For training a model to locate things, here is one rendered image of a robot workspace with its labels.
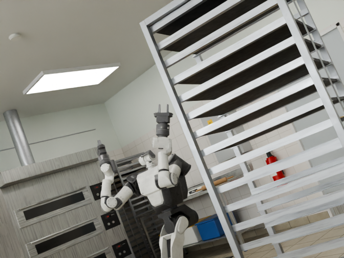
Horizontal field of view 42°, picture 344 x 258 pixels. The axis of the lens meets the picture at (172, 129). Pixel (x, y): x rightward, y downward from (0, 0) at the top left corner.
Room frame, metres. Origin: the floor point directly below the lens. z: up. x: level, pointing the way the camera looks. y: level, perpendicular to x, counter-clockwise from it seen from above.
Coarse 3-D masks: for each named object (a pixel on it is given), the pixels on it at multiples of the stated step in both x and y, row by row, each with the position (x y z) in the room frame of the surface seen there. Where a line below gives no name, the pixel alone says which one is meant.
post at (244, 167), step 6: (198, 60) 2.41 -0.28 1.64; (228, 132) 2.41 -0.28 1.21; (234, 150) 2.42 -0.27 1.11; (240, 150) 2.42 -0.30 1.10; (246, 168) 2.41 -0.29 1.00; (252, 186) 2.41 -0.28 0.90; (258, 204) 2.41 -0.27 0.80; (264, 210) 2.41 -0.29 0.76; (270, 228) 2.41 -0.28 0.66; (270, 234) 2.42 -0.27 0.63; (276, 246) 2.41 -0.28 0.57; (276, 252) 2.42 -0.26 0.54; (282, 252) 2.41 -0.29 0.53
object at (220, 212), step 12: (144, 24) 2.01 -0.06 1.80; (156, 48) 2.02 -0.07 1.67; (156, 60) 2.02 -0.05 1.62; (168, 84) 2.02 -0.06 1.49; (180, 108) 2.02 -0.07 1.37; (180, 120) 2.02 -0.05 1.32; (192, 132) 2.04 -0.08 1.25; (192, 144) 2.02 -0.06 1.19; (204, 168) 2.01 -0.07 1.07; (204, 180) 2.02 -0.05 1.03; (216, 192) 2.03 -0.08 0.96; (216, 204) 2.02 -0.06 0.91; (228, 228) 2.01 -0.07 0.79; (228, 240) 2.02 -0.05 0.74; (240, 252) 2.02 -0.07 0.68
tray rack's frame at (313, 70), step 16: (176, 0) 1.92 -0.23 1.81; (160, 16) 1.97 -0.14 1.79; (288, 16) 1.72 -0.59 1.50; (304, 16) 2.12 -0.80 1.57; (304, 48) 1.72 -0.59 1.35; (320, 80) 1.72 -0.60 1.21; (320, 96) 1.73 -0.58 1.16; (336, 96) 1.92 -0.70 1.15; (336, 112) 1.73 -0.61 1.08; (336, 128) 1.73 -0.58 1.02
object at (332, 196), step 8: (336, 192) 1.80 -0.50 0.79; (312, 200) 1.85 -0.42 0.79; (320, 200) 1.84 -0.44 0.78; (328, 200) 1.82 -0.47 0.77; (288, 208) 1.90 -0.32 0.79; (296, 208) 1.89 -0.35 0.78; (304, 208) 1.87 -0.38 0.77; (264, 216) 1.96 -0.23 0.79; (272, 216) 1.94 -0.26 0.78; (280, 216) 1.93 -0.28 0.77; (240, 224) 2.02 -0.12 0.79; (248, 224) 2.00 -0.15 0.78; (256, 224) 1.98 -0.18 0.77
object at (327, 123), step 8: (328, 120) 1.76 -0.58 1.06; (312, 128) 1.79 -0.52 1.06; (320, 128) 1.78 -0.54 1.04; (288, 136) 1.84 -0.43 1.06; (296, 136) 1.83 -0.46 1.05; (304, 136) 1.82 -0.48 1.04; (272, 144) 1.88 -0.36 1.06; (280, 144) 1.87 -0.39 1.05; (256, 152) 1.92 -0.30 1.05; (264, 152) 1.90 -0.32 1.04; (232, 160) 1.98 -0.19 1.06; (240, 160) 1.96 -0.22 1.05; (216, 168) 2.02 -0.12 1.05; (224, 168) 2.00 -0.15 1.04
